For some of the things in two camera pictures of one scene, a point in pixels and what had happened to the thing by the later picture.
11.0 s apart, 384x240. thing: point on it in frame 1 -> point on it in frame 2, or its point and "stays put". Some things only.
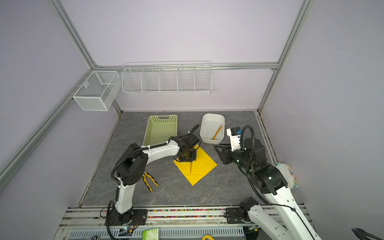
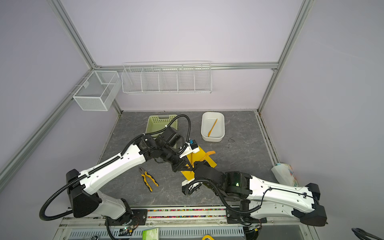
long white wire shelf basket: [169, 77] stays put
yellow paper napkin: [201, 168] stays put
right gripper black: [227, 155] -> [205, 165]
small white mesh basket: [99, 91] stays put
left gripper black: [193, 158] -> [181, 164]
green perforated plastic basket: [159, 129] stays put
